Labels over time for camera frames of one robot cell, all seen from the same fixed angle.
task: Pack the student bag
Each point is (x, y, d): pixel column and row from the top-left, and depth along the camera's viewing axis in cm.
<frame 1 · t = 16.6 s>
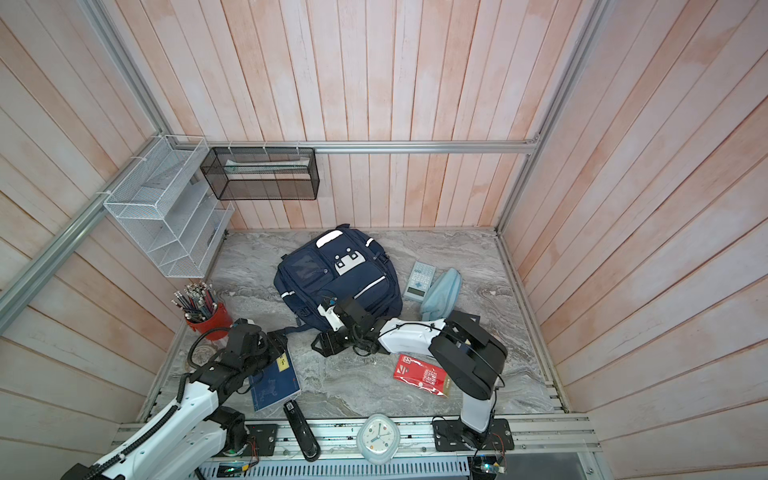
left hand: (281, 348, 85), fingers open
right hand: (319, 342, 85), fingers open
navy blue student backpack: (338, 263, 106), point 5 cm above the table
grey calculator: (419, 281, 106), on the table
light blue pencil pouch: (442, 297, 97), point 5 cm above the table
navy blue notebook: (274, 384, 83), on the table
red pencil cup: (222, 319, 93), point 5 cm above the table
bundle of pencils: (197, 300, 81), point 18 cm above the table

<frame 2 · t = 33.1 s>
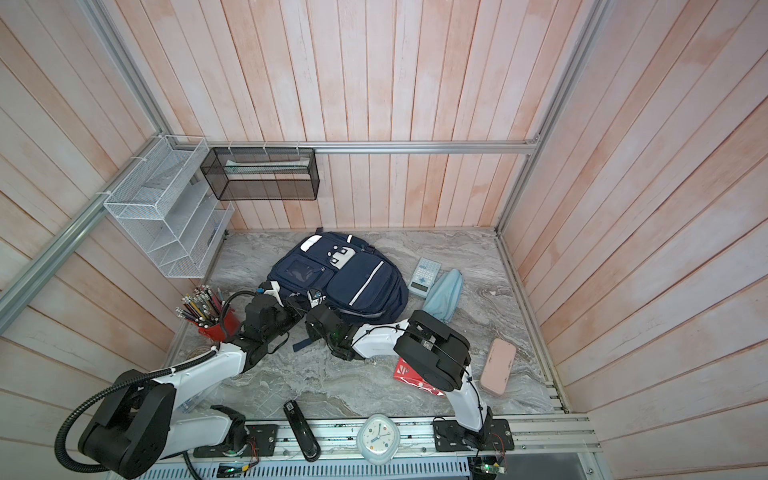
left hand: (310, 304, 87), fingers closed
right hand: (312, 313, 91), fingers closed
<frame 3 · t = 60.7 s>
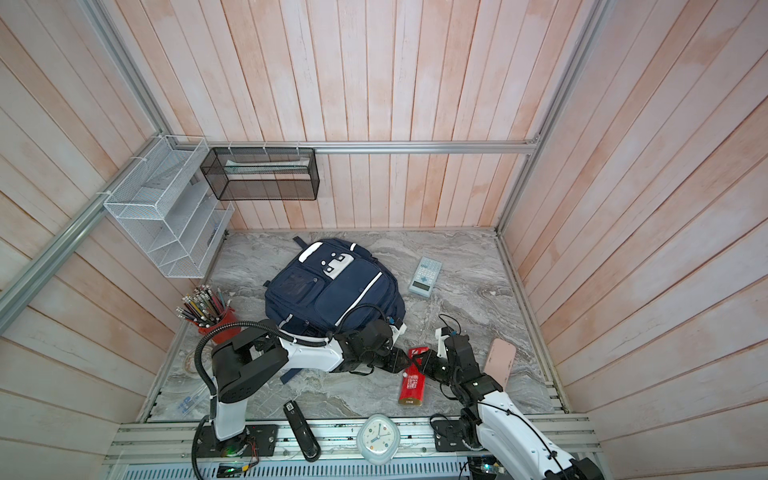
left hand: (406, 368, 84), fingers open
right hand: (412, 356, 85), fingers closed
navy blue student backpack: (315, 288, 94), point 10 cm above the table
grey calculator: (426, 276, 106), point 2 cm above the table
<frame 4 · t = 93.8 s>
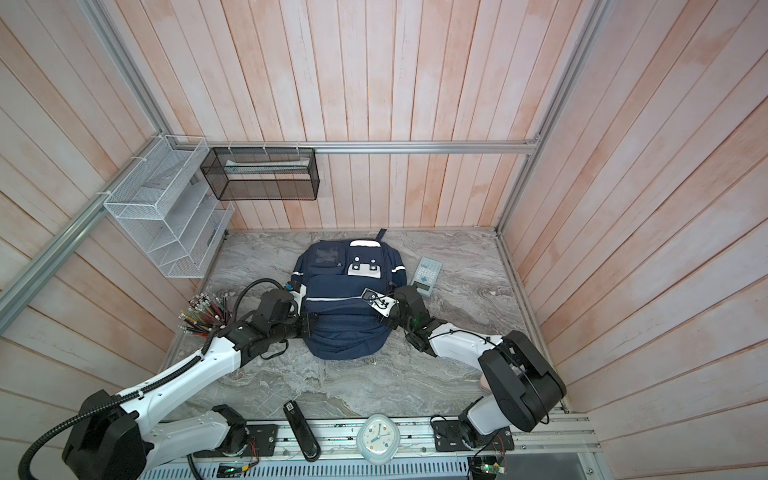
left hand: (317, 325, 82), fingers closed
right hand: (381, 294, 90), fingers open
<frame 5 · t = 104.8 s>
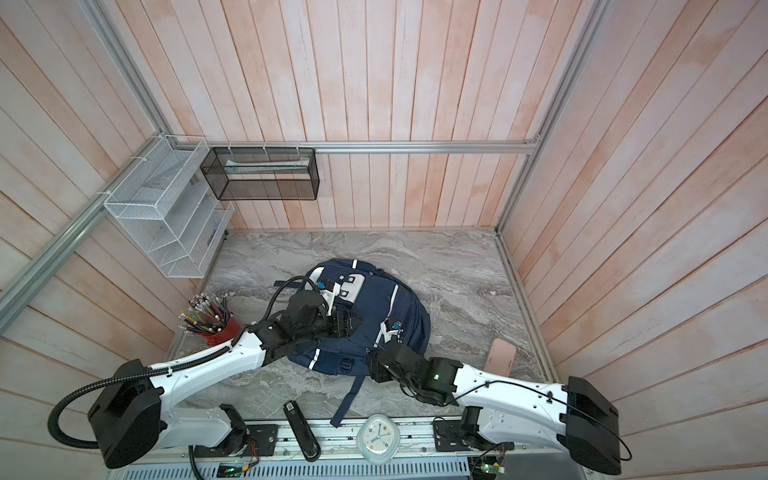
left hand: (354, 325, 79), fingers open
right hand: (371, 357, 78), fingers open
navy blue student backpack: (390, 311, 88), point 10 cm above the table
